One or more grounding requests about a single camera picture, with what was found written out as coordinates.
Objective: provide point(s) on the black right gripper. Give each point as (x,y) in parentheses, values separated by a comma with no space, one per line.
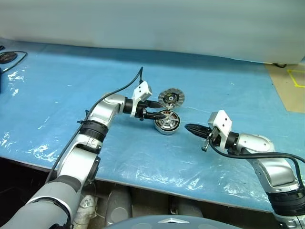
(214,136)

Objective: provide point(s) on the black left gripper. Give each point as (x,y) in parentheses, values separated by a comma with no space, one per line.
(142,112)

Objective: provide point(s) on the motor stator housing copper coils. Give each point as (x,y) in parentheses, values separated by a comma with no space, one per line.
(164,132)

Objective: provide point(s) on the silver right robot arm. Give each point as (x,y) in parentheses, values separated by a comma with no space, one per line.
(255,143)

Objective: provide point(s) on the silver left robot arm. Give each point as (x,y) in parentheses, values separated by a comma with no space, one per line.
(104,107)

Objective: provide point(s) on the blue plastic table cover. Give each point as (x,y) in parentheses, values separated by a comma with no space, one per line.
(214,95)

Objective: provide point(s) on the small grey rounded shape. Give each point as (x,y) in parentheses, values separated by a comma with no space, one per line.
(188,207)

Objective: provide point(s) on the brown cardboard sheet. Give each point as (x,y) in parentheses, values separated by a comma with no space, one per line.
(281,90)

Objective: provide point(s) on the grey robot torso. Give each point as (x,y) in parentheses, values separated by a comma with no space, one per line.
(166,223)

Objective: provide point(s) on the large grey rounded shape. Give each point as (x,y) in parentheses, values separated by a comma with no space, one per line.
(118,205)

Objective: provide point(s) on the white wrapped bundle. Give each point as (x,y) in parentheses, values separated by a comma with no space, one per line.
(84,210)

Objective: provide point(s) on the black round disc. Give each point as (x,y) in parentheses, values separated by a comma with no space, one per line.
(7,57)

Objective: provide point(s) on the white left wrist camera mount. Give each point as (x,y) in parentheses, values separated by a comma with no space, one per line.
(143,89)

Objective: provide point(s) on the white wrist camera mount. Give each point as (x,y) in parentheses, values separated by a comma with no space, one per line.
(222,119)
(143,89)

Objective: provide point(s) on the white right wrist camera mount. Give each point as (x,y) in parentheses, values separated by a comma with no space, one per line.
(222,119)

